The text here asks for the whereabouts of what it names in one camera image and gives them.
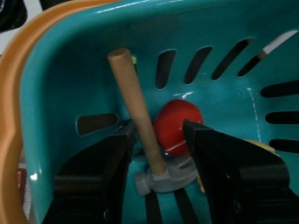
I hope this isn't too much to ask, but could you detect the toy hammer wooden handle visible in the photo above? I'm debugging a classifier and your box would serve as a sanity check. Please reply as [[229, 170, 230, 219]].
[[107, 47, 201, 197]]

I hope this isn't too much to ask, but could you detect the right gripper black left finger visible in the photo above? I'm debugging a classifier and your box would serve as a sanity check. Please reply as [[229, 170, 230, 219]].
[[42, 119, 138, 224]]

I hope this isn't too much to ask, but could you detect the teal basket with orange handle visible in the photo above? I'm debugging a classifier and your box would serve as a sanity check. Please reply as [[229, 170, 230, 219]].
[[0, 0, 299, 224]]

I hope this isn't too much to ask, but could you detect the red toy tomato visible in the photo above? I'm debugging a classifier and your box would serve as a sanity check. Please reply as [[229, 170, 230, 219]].
[[151, 99, 205, 158]]

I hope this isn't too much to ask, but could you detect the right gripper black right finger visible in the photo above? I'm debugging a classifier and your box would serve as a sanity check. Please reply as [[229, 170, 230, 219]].
[[182, 118, 299, 224]]

